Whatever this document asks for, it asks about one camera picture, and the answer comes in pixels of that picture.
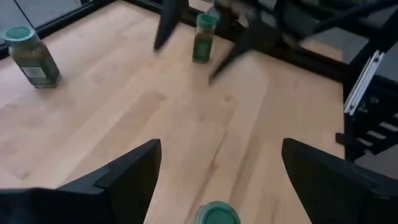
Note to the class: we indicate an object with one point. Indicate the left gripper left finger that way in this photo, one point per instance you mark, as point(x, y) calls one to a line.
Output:
point(93, 202)

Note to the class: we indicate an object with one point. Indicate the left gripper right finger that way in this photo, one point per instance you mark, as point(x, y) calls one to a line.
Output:
point(342, 196)

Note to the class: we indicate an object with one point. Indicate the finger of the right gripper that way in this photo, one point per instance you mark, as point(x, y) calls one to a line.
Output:
point(169, 25)
point(230, 62)

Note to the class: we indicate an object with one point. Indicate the green-lid oregano jar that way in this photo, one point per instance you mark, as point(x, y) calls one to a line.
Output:
point(216, 216)
point(203, 46)
point(34, 62)

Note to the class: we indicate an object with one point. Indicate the silver aluminium bracket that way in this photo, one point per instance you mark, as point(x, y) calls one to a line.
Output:
point(362, 84)

